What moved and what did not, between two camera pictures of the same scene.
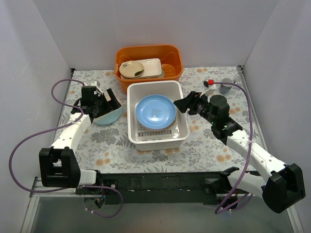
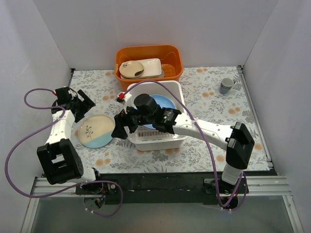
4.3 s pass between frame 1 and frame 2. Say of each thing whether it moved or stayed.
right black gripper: moved
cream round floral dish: stayed
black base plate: stayed
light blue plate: moved
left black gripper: moved
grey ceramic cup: stayed
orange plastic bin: stayed
